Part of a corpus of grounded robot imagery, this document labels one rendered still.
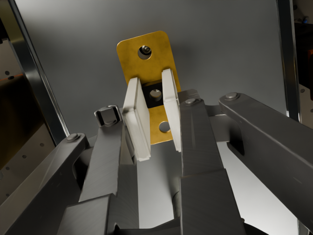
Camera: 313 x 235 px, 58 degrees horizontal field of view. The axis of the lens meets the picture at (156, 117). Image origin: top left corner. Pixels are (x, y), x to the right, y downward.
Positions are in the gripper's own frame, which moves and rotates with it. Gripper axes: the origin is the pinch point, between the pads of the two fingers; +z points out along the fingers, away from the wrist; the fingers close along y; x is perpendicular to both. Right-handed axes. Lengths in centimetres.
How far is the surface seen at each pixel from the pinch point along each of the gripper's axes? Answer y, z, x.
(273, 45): 10.0, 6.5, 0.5
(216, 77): 5.1, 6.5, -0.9
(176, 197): -0.9, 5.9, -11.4
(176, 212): -1.1, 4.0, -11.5
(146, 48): 0.1, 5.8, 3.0
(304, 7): 27.3, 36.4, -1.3
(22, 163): -34, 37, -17
